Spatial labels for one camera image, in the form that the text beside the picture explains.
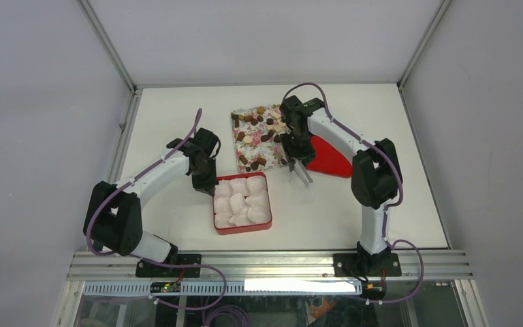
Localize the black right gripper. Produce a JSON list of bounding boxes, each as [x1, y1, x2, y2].
[[279, 129, 315, 170]]

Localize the silver metal tweezers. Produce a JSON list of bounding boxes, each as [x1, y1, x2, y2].
[[294, 160, 313, 188]]

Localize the red square chocolate box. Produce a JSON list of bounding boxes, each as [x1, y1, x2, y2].
[[212, 172, 273, 235]]

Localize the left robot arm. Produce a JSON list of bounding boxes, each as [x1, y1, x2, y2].
[[83, 128, 221, 277]]

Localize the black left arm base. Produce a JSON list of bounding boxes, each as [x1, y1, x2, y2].
[[135, 253, 202, 279]]

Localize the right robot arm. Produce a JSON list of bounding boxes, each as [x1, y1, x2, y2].
[[279, 96, 403, 276]]

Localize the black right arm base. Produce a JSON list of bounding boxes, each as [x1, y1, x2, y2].
[[333, 244, 402, 277]]

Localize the brown chocolate bar left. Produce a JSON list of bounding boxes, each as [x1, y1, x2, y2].
[[236, 131, 246, 142]]

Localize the red box lid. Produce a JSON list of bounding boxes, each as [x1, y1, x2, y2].
[[306, 136, 352, 178]]

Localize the floral rectangular tray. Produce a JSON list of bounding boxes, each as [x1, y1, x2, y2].
[[229, 104, 287, 173]]

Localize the white perforated cable duct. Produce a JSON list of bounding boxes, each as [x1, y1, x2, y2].
[[83, 279, 362, 297]]

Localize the aluminium frame rail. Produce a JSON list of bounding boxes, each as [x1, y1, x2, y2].
[[66, 249, 474, 281]]

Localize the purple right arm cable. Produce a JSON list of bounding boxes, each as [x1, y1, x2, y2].
[[282, 82, 425, 305]]

